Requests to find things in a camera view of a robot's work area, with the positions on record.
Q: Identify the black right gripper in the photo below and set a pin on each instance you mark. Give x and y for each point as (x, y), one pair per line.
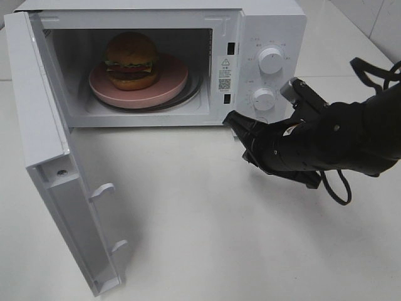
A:
(281, 148)

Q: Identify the round white door button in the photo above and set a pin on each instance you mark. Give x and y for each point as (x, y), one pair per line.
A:
(262, 120)

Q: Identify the white microwave knob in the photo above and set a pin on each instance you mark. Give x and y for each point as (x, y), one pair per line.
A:
(270, 59)
(263, 99)

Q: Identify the pink round plate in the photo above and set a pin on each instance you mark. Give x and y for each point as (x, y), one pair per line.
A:
(173, 75)

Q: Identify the burger with lettuce and tomato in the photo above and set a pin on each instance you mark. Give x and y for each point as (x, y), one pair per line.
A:
(131, 61)

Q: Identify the white microwave door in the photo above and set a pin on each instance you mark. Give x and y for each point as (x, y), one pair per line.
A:
(49, 154)

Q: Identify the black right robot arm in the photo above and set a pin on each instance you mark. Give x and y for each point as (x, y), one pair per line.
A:
(362, 137)

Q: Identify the glass microwave turntable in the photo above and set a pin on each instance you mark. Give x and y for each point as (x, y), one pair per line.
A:
(191, 89)

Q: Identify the white warning label sticker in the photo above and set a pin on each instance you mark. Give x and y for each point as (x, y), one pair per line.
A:
(225, 68)

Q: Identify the white microwave oven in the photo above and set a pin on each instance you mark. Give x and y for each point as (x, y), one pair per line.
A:
(197, 32)

